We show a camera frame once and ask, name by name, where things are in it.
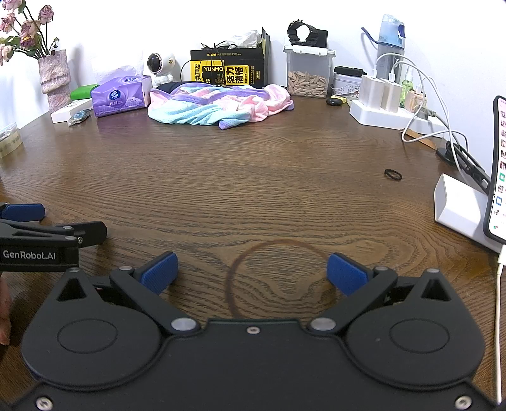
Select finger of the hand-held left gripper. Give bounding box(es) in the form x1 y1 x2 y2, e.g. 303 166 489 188
0 220 108 249
0 203 45 223

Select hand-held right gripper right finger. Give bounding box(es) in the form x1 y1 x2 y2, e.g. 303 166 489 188
307 252 453 336

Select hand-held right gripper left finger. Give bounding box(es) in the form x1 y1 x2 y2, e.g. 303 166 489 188
55 251 201 336

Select pastel blue pink pants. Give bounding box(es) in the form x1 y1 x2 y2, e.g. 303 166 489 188
148 83 295 130

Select person's left hand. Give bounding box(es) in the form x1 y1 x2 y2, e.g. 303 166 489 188
0 273 12 346

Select clear plastic container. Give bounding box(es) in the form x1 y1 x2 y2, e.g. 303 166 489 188
0 122 24 159

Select white flat box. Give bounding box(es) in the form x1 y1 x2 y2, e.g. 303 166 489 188
51 99 94 124

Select small bluish wrapper packet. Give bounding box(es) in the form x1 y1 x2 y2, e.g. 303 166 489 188
66 111 91 128

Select white phone stand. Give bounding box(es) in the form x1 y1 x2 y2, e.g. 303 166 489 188
434 173 506 254

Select green box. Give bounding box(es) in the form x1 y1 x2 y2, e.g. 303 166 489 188
70 84 99 101

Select purple tissue pack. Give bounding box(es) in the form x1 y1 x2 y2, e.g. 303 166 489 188
91 51 153 118

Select pink textured vase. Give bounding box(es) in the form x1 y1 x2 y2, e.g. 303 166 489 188
38 49 73 114

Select white power strip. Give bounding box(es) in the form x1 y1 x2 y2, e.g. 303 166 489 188
349 99 451 133

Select dark navy cloth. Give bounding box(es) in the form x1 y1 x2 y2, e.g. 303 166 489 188
156 81 191 95

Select dried pink flowers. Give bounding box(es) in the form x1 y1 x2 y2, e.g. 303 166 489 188
0 0 61 66

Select white charger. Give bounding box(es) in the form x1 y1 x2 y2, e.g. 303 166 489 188
381 79 404 113
358 75 386 111

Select tin with black lid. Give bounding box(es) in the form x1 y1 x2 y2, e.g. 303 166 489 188
330 66 364 99

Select clear container of seeds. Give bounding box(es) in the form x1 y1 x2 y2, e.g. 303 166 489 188
283 43 336 99

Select green spray bottle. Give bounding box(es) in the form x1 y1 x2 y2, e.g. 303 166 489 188
401 65 416 107

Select black and yellow carton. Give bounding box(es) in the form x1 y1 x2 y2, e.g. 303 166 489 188
190 28 271 89

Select blue and clear water bottle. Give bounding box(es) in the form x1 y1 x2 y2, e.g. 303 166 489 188
361 14 406 80

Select black box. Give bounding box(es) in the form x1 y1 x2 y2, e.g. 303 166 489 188
304 28 329 50

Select black wristwatch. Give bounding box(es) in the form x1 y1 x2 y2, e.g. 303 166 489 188
287 20 317 45

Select white crumpled plastic bag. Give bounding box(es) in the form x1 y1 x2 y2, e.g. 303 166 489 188
227 29 262 49

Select white phone cable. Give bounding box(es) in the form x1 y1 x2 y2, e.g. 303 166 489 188
495 245 506 404

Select white charging cable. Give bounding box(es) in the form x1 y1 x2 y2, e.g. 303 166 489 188
372 53 495 194

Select white round camera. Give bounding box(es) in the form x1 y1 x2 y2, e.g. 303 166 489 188
147 51 176 88

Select black cable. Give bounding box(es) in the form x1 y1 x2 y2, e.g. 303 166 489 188
200 40 242 52

